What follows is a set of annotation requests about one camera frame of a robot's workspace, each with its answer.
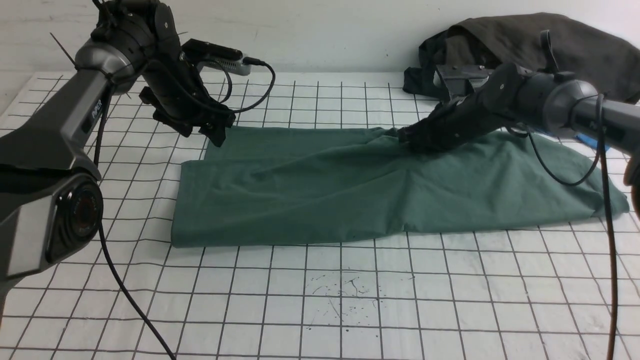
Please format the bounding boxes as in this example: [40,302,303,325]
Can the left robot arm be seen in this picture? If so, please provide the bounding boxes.
[0,0,250,300]

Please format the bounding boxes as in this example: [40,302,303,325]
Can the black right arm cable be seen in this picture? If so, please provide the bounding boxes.
[505,30,621,360]

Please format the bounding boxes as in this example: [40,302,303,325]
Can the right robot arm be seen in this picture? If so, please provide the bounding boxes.
[398,63,640,211]

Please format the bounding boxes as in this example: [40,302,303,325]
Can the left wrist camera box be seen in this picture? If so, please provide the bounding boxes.
[182,38,252,76]

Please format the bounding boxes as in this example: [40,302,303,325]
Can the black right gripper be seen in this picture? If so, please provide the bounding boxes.
[397,75,515,153]

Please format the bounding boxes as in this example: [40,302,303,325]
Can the white grid tablecloth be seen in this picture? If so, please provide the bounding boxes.
[1,72,611,360]

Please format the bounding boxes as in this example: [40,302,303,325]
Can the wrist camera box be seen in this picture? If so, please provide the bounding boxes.
[182,38,252,76]
[432,64,494,101]

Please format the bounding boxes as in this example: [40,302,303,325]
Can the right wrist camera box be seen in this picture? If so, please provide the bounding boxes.
[432,64,494,101]

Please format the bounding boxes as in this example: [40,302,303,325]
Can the blue shirt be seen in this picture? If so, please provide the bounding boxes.
[574,133,598,152]

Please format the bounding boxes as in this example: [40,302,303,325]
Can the dark olive garment pile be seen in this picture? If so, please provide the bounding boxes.
[403,13,640,105]

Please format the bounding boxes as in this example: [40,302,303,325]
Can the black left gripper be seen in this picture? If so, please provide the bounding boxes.
[140,51,236,148]

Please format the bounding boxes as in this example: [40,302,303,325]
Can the green long-sleeved shirt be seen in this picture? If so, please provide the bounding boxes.
[170,127,605,248]

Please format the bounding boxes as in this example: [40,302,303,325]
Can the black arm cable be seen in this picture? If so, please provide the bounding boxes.
[505,30,621,360]
[92,57,277,360]

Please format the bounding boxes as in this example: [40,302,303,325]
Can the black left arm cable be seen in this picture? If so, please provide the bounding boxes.
[92,57,277,360]

